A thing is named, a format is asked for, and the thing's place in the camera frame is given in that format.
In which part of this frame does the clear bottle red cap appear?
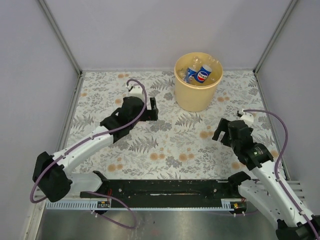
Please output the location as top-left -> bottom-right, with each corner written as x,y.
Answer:
177,67 -> 190,84

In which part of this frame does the aluminium frame post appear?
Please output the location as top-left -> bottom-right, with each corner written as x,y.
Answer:
253,0 -> 300,76
36,0 -> 82,76

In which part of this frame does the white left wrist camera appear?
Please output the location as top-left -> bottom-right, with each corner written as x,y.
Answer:
127,85 -> 144,99

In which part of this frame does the left aluminium frame post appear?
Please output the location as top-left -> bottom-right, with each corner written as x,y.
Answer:
36,0 -> 82,76

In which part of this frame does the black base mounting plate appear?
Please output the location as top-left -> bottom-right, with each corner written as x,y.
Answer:
96,179 -> 242,203

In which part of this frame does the floral patterned table mat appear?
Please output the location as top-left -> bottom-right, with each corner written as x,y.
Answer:
66,70 -> 263,180

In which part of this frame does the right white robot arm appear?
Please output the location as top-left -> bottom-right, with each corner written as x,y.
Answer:
212,118 -> 320,240

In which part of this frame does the right aluminium frame post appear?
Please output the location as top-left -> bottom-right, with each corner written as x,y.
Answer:
253,0 -> 300,76

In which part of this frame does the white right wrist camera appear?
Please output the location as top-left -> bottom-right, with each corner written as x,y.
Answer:
237,109 -> 254,124

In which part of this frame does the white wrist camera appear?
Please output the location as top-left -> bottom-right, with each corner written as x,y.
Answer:
237,109 -> 254,124
127,85 -> 144,99

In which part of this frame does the blue label bottle blue cap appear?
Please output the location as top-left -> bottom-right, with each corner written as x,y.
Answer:
183,56 -> 202,84

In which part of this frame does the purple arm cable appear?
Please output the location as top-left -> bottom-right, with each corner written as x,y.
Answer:
209,108 -> 320,240
29,78 -> 148,230

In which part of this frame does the white slotted cable duct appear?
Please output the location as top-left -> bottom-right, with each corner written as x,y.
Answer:
45,199 -> 247,211

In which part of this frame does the Pepsi label plastic bottle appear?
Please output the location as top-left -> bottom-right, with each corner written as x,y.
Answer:
194,56 -> 222,86

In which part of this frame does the yellow plastic bin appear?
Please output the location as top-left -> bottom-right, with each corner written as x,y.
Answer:
174,52 -> 224,112

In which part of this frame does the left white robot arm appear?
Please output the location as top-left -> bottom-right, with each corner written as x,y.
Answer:
32,96 -> 159,203

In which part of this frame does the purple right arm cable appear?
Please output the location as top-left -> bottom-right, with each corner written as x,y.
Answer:
209,108 -> 320,240

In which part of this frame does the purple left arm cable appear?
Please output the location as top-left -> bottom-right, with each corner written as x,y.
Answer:
29,78 -> 148,230

